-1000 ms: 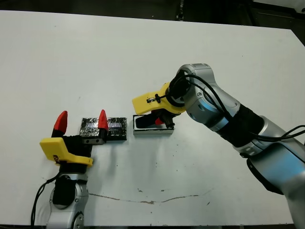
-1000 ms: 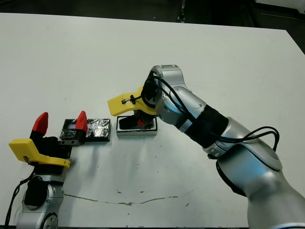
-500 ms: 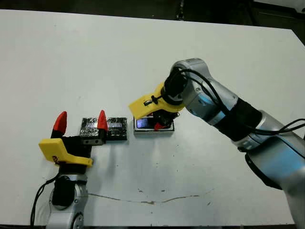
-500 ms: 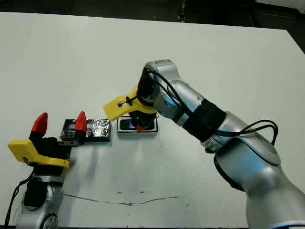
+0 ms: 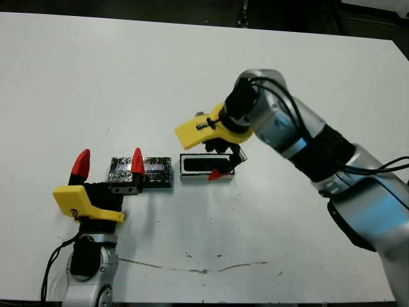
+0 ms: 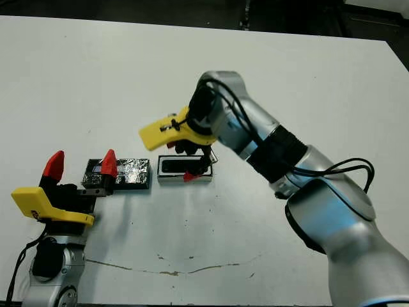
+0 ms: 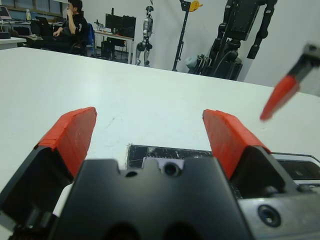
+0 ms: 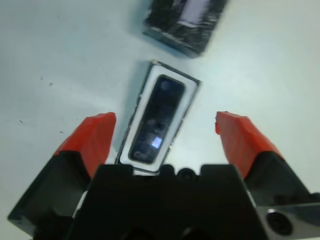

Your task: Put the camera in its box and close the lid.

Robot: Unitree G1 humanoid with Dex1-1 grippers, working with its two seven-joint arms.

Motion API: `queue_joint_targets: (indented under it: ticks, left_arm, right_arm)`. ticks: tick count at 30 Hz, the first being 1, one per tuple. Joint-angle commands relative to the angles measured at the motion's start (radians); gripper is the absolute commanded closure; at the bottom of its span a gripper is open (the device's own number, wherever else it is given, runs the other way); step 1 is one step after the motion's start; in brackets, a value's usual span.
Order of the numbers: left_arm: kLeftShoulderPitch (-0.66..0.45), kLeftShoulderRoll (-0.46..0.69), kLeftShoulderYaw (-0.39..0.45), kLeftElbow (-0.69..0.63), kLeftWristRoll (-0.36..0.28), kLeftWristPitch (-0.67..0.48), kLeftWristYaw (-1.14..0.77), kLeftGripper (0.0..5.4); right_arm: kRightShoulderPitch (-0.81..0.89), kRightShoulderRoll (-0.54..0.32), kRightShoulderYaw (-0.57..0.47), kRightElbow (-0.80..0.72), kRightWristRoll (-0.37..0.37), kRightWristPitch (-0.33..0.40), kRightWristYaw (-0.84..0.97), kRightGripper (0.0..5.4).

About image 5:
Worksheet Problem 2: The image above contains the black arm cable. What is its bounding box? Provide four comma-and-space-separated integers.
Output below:
40, 235, 84, 302
245, 75, 409, 185

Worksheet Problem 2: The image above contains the white camera box base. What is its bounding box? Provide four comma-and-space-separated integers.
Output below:
179, 153, 236, 184

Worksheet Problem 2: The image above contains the dark metal stand leg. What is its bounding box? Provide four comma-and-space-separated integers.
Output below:
238, 0, 252, 28

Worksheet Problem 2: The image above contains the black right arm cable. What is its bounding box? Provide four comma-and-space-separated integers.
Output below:
245, 75, 409, 185

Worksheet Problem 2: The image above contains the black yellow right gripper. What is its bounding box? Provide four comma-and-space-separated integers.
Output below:
174, 103, 254, 182

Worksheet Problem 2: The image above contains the black camera box lid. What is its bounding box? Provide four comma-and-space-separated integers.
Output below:
107, 155, 173, 189

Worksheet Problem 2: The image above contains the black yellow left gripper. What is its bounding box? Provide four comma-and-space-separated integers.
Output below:
52, 147, 146, 233

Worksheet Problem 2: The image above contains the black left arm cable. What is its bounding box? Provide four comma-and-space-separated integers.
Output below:
40, 235, 84, 302

